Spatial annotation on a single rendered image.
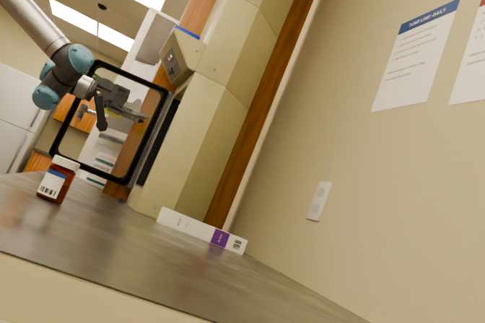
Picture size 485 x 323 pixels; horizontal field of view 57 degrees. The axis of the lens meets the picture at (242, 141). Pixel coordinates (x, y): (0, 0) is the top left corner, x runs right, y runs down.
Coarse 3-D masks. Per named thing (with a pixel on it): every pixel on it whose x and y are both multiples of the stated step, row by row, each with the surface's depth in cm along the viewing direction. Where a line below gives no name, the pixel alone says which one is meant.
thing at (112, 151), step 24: (96, 72) 164; (144, 96) 167; (72, 120) 161; (96, 120) 162; (120, 120) 164; (144, 120) 165; (72, 144) 160; (96, 144) 161; (120, 144) 163; (96, 168) 160; (120, 168) 162
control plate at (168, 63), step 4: (168, 52) 154; (172, 52) 149; (168, 56) 156; (172, 56) 151; (164, 60) 164; (168, 60) 158; (172, 60) 153; (176, 60) 149; (168, 64) 160; (172, 64) 155; (176, 64) 150; (168, 68) 163; (176, 68) 153; (168, 72) 165; (176, 72) 154; (172, 76) 161
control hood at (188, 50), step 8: (176, 32) 139; (184, 32) 140; (168, 40) 149; (176, 40) 140; (184, 40) 140; (192, 40) 141; (168, 48) 153; (176, 48) 144; (184, 48) 140; (192, 48) 140; (200, 48) 141; (160, 56) 167; (176, 56) 147; (184, 56) 140; (192, 56) 140; (200, 56) 141; (184, 64) 142; (192, 64) 140; (184, 72) 146; (192, 72) 142; (176, 80) 160; (184, 80) 156
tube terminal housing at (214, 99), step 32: (224, 0) 150; (224, 32) 144; (256, 32) 151; (224, 64) 144; (256, 64) 157; (192, 96) 140; (224, 96) 144; (192, 128) 139; (224, 128) 150; (160, 160) 135; (192, 160) 138; (224, 160) 155; (160, 192) 135; (192, 192) 142
